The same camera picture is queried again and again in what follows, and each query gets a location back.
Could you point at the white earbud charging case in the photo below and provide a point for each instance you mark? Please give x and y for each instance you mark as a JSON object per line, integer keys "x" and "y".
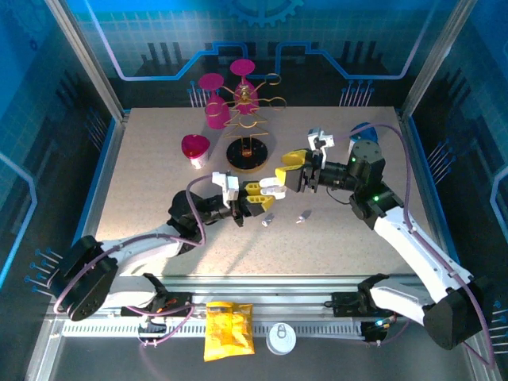
{"x": 272, "y": 188}

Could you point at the small silver screw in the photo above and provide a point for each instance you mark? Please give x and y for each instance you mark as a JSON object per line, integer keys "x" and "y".
{"x": 268, "y": 219}
{"x": 302, "y": 216}

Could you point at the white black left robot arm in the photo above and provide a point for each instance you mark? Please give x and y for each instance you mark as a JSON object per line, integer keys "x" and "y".
{"x": 139, "y": 246}

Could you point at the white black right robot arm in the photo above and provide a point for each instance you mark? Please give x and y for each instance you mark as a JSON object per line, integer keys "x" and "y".
{"x": 420, "y": 246}

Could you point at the white cup with blue lid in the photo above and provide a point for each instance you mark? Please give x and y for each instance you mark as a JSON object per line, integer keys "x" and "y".
{"x": 363, "y": 133}

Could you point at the white cup with pink lid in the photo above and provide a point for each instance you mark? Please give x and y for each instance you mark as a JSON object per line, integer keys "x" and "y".
{"x": 194, "y": 147}

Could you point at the pink wine glass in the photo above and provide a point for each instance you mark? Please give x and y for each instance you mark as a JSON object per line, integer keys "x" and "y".
{"x": 216, "y": 115}
{"x": 243, "y": 66}

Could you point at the yellow snack bag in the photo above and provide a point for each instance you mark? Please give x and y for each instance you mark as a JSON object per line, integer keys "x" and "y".
{"x": 228, "y": 333}

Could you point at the white pull-tab can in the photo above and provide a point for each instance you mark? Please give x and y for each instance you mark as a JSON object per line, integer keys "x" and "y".
{"x": 280, "y": 338}

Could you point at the aluminium extrusion rail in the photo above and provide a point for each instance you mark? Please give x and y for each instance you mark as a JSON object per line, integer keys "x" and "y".
{"x": 278, "y": 289}

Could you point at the aluminium frame post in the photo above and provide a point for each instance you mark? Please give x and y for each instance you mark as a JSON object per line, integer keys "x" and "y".
{"x": 432, "y": 55}
{"x": 83, "y": 55}

